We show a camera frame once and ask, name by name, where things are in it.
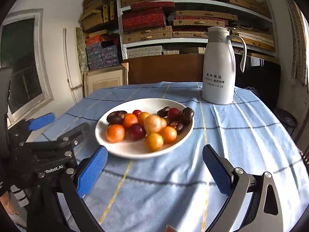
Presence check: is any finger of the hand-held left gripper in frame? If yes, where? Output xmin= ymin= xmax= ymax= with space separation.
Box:
xmin=11 ymin=113 xmax=55 ymax=136
xmin=24 ymin=122 xmax=90 ymax=155

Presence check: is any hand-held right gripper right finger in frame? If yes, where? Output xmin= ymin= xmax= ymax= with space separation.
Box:
xmin=202 ymin=144 xmax=283 ymax=232

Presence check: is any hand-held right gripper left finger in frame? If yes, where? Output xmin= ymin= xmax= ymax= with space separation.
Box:
xmin=26 ymin=145 xmax=108 ymax=232

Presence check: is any white round plate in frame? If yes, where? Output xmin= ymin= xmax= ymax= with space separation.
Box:
xmin=95 ymin=98 xmax=195 ymax=160

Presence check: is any dark red cherry tomato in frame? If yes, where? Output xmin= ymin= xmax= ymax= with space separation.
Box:
xmin=128 ymin=123 xmax=146 ymax=141

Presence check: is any yellow cherry tomato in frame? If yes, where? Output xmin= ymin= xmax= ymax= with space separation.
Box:
xmin=144 ymin=133 xmax=164 ymax=153

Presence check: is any orange-yellow cherry tomato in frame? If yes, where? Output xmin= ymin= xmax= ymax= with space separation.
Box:
xmin=138 ymin=112 xmax=150 ymax=125

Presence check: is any pale yellow tomato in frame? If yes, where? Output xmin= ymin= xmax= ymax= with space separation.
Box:
xmin=144 ymin=115 xmax=162 ymax=133

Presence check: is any blue checked tablecloth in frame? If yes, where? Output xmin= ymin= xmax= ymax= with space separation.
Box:
xmin=36 ymin=81 xmax=309 ymax=232

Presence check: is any white-framed dark window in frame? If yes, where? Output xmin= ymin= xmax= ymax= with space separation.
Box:
xmin=0 ymin=9 xmax=54 ymax=126

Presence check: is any greenish stone slab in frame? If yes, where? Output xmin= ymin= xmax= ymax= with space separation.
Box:
xmin=76 ymin=27 xmax=88 ymax=73

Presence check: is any black round stool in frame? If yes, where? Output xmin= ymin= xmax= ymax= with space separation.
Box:
xmin=274 ymin=108 xmax=297 ymax=136

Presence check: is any stack of blue patterned boxes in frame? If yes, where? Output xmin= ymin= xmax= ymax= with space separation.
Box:
xmin=85 ymin=35 xmax=121 ymax=70

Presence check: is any dark wooden chair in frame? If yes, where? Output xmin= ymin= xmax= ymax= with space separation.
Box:
xmin=301 ymin=147 xmax=309 ymax=167

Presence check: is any black cabinet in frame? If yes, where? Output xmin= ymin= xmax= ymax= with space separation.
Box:
xmin=235 ymin=58 xmax=282 ymax=110

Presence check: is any white thermos jug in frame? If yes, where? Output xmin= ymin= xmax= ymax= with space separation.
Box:
xmin=201 ymin=26 xmax=247 ymax=105

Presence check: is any brown wooden board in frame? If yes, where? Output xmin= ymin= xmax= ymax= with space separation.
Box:
xmin=123 ymin=54 xmax=205 ymax=85

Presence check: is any stack of yellow-brown boxes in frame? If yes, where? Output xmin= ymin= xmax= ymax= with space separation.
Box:
xmin=80 ymin=0 xmax=117 ymax=32

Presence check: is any white metal shelf rack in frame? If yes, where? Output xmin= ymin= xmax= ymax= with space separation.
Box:
xmin=116 ymin=0 xmax=278 ymax=61

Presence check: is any stack of woven boxes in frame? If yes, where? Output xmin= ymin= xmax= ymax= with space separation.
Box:
xmin=120 ymin=0 xmax=277 ymax=60

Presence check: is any beige patterned curtain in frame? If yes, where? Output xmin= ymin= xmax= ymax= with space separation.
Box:
xmin=285 ymin=0 xmax=308 ymax=85

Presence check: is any white wall pipe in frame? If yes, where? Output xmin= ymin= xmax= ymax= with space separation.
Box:
xmin=63 ymin=28 xmax=78 ymax=104

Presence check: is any light wooden frame panel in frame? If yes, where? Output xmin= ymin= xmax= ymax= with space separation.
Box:
xmin=83 ymin=65 xmax=128 ymax=97

